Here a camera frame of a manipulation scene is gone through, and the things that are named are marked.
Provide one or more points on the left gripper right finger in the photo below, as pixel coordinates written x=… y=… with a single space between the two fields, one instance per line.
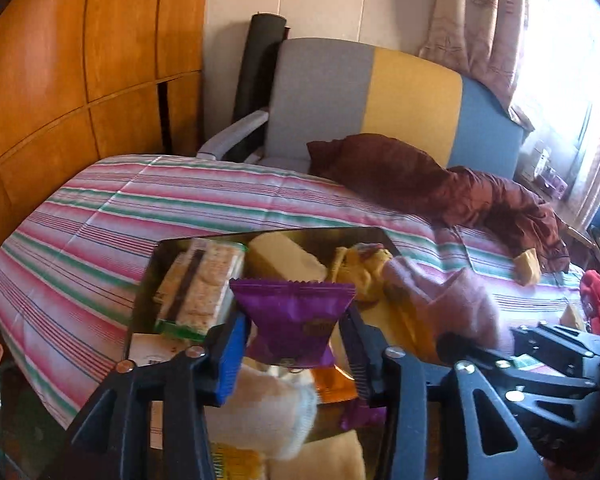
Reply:
x=364 y=346

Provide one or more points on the maroon jacket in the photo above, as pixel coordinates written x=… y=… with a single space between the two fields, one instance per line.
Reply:
x=397 y=176

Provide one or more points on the striped bed sheet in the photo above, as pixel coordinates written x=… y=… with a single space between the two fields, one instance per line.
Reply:
x=70 y=272

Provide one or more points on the floral curtain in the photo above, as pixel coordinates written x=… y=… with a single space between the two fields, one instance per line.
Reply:
x=482 y=39

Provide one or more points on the grey yellow blue chair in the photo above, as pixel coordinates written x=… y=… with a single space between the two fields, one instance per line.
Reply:
x=327 y=89

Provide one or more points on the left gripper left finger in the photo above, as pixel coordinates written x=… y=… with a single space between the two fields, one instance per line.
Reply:
x=226 y=345

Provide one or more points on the gold tin box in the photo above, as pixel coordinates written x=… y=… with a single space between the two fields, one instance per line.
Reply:
x=386 y=376

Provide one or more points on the yellow plush toy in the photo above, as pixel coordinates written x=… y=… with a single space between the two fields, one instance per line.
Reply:
x=361 y=266

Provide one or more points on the red fleece blanket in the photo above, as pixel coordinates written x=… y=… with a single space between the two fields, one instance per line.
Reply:
x=590 y=298

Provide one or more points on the orange snack bag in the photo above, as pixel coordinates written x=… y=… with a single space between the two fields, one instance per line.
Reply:
x=332 y=386

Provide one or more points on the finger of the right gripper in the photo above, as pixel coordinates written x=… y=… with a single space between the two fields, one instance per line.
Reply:
x=501 y=374
x=568 y=351

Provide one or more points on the white sock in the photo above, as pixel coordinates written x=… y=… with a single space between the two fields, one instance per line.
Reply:
x=267 y=414

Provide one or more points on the purple snack packet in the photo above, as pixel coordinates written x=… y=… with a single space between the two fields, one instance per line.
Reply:
x=294 y=320

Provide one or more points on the wooden wardrobe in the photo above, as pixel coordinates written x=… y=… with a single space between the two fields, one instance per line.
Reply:
x=82 y=80

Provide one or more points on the cracker packet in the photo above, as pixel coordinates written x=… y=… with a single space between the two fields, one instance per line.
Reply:
x=195 y=294

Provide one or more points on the yellow sponge with holes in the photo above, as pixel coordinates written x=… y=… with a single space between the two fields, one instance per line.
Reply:
x=572 y=318

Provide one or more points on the black rolled mat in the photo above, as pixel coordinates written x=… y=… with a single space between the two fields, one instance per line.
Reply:
x=266 y=33

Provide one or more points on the large white perfume box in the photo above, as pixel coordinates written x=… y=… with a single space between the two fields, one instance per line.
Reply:
x=148 y=349

